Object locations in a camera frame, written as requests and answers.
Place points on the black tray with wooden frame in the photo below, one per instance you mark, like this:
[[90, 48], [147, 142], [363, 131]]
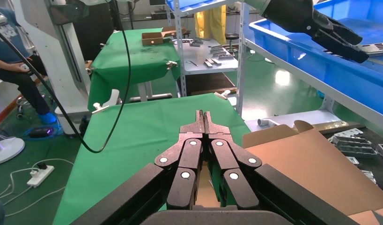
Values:
[[382, 168]]

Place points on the metal I/O shield plate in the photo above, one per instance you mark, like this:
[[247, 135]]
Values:
[[373, 51]]

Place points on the grey table frame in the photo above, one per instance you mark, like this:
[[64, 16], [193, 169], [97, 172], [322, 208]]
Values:
[[145, 91]]

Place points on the green table cloth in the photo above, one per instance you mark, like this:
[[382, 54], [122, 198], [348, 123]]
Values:
[[132, 62], [132, 139]]

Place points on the blue plastic tray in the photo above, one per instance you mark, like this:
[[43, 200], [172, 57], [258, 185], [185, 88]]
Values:
[[185, 4], [334, 80]]

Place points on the white round stand base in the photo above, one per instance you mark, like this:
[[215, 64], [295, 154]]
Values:
[[8, 150]]

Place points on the small open cardboard box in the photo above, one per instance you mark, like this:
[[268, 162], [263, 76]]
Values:
[[169, 31], [152, 38]]

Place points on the black power plug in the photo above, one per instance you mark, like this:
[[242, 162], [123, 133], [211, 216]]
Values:
[[41, 165]]

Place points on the white power strip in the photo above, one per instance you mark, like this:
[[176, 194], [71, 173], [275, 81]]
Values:
[[39, 177]]

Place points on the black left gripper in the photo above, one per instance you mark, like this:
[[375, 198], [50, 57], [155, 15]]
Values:
[[297, 15]]

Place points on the white steel shelf rack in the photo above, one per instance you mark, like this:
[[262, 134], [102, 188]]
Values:
[[197, 70]]

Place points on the white robot torso column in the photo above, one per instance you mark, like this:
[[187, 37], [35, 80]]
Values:
[[70, 62]]

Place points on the yellow hanging cloth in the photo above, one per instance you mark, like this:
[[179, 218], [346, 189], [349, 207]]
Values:
[[210, 24]]

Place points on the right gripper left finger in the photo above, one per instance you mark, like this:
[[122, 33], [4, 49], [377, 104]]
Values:
[[185, 155]]

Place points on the small metal part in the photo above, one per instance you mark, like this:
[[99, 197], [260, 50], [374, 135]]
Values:
[[195, 43], [208, 64], [217, 48], [225, 56]]

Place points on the bare person forearm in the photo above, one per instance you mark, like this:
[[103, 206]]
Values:
[[2, 64]]

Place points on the bare person hand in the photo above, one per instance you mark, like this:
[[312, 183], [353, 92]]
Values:
[[15, 67]]

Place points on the white handheld controller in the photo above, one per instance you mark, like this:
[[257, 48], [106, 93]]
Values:
[[25, 66]]

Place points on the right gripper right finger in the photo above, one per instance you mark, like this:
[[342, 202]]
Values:
[[225, 155]]

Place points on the slotted white shelf post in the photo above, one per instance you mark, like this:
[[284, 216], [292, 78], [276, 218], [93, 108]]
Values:
[[242, 62]]

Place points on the white metal shelf board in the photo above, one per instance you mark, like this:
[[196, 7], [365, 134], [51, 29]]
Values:
[[365, 111]]

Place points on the white pipe fitting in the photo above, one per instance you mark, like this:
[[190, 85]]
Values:
[[267, 122]]

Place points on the black round stool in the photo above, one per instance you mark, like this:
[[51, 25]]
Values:
[[232, 37]]

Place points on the seated person in blue shirt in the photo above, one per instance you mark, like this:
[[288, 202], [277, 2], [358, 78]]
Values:
[[11, 80]]

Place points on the black box with purple light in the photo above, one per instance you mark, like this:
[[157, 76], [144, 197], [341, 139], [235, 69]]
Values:
[[41, 132]]

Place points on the brown cardboard box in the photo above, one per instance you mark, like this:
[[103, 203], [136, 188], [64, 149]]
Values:
[[318, 167]]

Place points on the white painted shelf panel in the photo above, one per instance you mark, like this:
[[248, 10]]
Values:
[[303, 118]]

